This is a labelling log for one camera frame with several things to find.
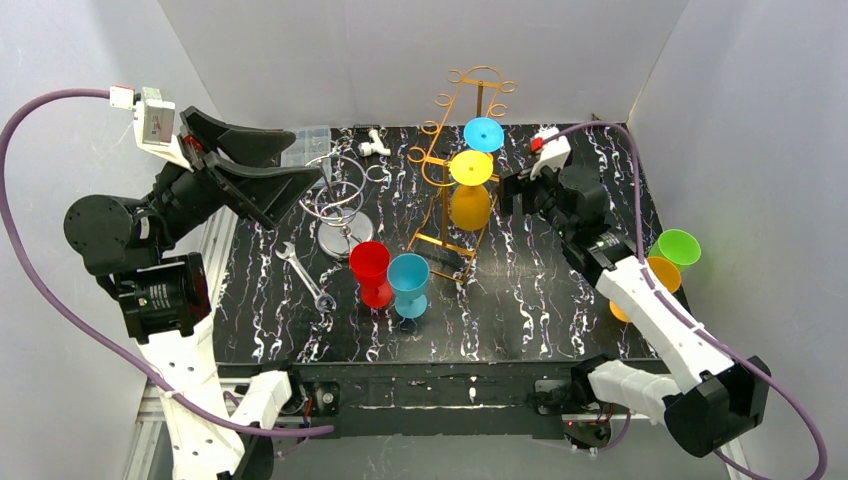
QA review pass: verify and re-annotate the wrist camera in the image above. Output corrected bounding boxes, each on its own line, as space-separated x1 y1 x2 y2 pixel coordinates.
529 135 571 180
109 85 191 170

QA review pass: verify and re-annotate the silver wrench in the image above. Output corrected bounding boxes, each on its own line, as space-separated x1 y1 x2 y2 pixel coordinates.
275 242 336 313

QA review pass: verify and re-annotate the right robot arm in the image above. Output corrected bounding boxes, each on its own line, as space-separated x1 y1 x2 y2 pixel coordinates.
498 166 770 458

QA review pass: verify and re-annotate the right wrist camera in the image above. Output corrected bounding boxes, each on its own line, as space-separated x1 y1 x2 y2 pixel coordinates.
529 135 571 180

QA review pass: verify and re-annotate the yellow plastic wine glass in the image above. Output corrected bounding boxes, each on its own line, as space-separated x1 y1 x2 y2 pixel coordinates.
449 150 493 231

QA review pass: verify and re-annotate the orange plastic goblet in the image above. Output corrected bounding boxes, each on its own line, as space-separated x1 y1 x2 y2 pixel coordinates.
610 256 682 325

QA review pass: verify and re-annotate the red plastic goblet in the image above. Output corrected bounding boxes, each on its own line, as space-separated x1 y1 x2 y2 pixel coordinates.
349 241 393 309

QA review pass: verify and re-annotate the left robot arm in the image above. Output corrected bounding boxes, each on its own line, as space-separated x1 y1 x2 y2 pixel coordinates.
64 104 321 479

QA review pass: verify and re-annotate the purple cable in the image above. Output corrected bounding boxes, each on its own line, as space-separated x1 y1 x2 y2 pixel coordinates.
556 121 829 480
0 88 336 460

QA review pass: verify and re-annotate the clear plastic organizer box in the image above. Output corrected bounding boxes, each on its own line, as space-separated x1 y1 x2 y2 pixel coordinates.
280 125 332 167

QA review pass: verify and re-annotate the silver wire glass rack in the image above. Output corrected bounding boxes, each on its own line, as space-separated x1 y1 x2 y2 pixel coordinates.
280 145 377 260

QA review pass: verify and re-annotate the green plastic goblet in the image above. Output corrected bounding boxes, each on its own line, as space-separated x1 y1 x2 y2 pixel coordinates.
649 229 702 272

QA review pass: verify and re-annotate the gold wire glass rack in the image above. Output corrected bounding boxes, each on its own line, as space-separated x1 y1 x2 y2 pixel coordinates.
407 66 516 283

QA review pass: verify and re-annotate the white pipe fitting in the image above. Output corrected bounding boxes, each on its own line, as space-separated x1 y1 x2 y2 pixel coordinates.
358 129 392 157

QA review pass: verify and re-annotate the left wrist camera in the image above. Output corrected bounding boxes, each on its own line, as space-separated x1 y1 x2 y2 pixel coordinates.
109 85 191 170

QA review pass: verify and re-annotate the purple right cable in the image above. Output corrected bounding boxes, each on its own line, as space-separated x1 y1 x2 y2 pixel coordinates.
556 121 829 480

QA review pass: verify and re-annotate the blue plastic goblet front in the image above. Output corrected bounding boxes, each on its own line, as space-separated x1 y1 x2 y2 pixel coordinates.
387 253 430 319

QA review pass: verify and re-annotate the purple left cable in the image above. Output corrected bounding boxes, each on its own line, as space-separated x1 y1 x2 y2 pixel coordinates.
0 88 336 460

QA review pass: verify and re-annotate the blue plastic goblet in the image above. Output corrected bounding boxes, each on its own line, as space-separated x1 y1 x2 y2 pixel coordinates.
387 253 430 319
463 117 505 153

